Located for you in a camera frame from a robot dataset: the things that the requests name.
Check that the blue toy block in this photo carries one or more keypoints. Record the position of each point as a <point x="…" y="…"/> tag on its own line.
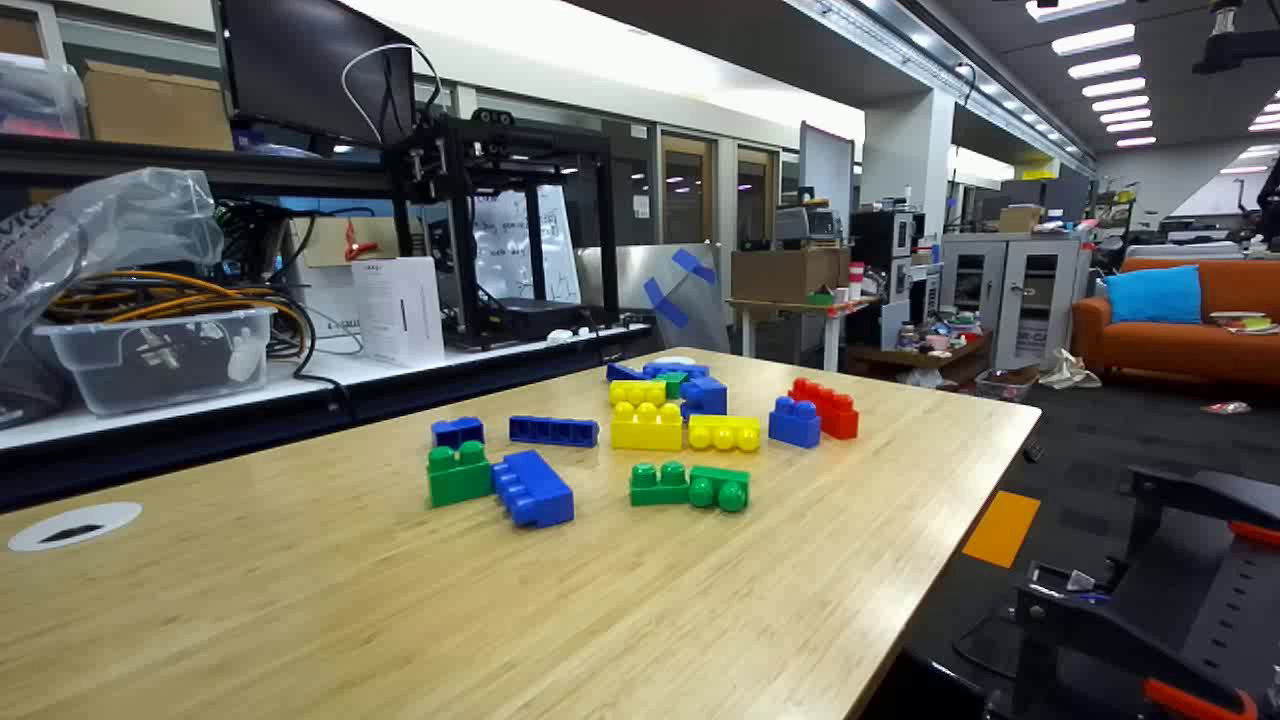
<point x="620" y="370"/>

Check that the yellow toy block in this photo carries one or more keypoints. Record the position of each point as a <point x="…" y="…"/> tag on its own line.
<point x="634" y="390"/>

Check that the large blue block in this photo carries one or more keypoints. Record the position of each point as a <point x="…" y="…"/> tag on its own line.
<point x="535" y="489"/>
<point x="675" y="370"/>

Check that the green toy block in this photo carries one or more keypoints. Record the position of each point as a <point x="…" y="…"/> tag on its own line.
<point x="675" y="382"/>

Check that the blue square block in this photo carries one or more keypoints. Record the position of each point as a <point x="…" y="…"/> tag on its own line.
<point x="705" y="394"/>
<point x="795" y="421"/>

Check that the long flat blue block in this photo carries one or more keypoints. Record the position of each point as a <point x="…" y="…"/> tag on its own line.
<point x="553" y="429"/>

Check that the long red block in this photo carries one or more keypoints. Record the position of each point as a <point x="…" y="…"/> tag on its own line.
<point x="827" y="410"/>

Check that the small blue block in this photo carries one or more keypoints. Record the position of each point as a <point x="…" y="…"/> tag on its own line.
<point x="457" y="429"/>

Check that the green square block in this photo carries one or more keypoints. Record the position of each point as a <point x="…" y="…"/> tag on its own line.
<point x="462" y="472"/>

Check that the clear panel blue tape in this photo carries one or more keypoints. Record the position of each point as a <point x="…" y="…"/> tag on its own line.
<point x="680" y="296"/>

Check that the brown cardboard box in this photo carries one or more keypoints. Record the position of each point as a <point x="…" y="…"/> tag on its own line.
<point x="156" y="105"/>
<point x="785" y="272"/>

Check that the white side bench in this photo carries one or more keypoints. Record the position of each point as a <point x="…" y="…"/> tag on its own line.
<point x="464" y="360"/>

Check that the light wooden desk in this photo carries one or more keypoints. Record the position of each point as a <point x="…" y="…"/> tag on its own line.
<point x="812" y="314"/>

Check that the black 3D printer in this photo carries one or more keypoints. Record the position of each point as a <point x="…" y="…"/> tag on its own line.
<point x="504" y="223"/>

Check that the white cardboard box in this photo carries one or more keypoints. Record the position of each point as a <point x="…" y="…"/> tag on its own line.
<point x="399" y="310"/>

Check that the grey standing panel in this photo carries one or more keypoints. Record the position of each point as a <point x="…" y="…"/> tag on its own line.
<point x="827" y="175"/>

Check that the white glass-door cabinet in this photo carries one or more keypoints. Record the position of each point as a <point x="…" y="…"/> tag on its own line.
<point x="1021" y="302"/>

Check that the orange floor marker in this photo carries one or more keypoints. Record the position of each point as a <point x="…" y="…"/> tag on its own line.
<point x="1000" y="531"/>

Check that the black monitor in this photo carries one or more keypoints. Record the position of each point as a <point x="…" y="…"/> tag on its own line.
<point x="305" y="65"/>

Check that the clear plastic bin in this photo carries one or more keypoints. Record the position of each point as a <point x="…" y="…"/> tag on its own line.
<point x="156" y="360"/>

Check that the blue pillow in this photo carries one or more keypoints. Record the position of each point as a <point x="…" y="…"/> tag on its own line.
<point x="1154" y="294"/>

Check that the orange sofa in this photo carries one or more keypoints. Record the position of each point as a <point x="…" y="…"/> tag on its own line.
<point x="1175" y="349"/>

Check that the ceiling light panel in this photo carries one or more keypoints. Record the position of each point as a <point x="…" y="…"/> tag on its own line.
<point x="1095" y="37"/>
<point x="1106" y="65"/>
<point x="1114" y="90"/>

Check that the clear plastic bag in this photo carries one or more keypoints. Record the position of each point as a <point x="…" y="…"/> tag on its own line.
<point x="92" y="233"/>

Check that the black stand orange grips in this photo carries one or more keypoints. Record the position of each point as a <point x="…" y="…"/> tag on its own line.
<point x="1175" y="615"/>

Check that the white table grommet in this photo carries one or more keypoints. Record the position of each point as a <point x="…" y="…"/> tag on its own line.
<point x="75" y="526"/>

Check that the clear storage box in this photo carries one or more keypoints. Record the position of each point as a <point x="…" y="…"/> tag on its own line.
<point x="36" y="99"/>

